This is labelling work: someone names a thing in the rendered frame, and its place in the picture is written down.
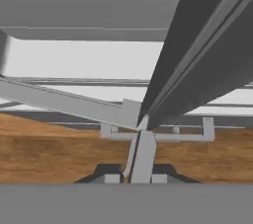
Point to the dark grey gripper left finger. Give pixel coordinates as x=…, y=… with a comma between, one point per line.
x=110, y=172

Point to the grey fridge body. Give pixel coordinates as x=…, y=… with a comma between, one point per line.
x=82, y=4

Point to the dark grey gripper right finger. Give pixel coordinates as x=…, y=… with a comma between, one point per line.
x=163, y=172

